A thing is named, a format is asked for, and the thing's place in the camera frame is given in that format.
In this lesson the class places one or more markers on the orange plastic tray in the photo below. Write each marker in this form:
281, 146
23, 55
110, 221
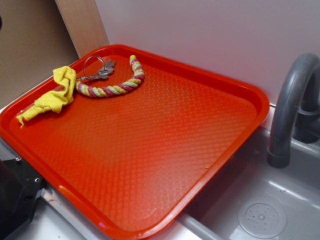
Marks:
132, 163

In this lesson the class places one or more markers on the wooden board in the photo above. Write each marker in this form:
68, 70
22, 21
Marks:
84, 25

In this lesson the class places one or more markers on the yellow cloth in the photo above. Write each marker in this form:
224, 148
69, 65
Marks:
53, 100

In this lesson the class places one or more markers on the silver keys on ring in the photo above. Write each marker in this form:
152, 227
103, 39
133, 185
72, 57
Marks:
103, 73

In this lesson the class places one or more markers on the brown cardboard panel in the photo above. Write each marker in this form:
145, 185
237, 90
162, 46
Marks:
33, 41

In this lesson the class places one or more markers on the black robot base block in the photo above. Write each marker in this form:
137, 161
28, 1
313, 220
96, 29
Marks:
20, 189

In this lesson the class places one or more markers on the grey toy sink basin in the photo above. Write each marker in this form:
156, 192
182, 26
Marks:
241, 192

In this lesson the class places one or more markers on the grey plastic faucet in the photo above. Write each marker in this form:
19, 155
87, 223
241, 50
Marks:
297, 112

